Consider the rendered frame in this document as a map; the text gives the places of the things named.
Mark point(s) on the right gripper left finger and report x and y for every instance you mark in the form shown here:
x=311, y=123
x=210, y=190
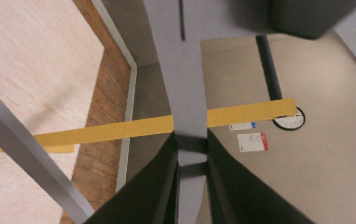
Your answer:
x=151, y=192

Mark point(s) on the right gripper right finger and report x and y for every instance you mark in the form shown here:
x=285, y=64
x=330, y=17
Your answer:
x=244, y=197

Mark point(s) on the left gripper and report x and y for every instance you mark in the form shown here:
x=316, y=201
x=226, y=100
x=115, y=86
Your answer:
x=313, y=20

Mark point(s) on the yellow wooden garment rack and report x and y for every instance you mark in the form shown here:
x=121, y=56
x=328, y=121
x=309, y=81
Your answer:
x=277, y=107

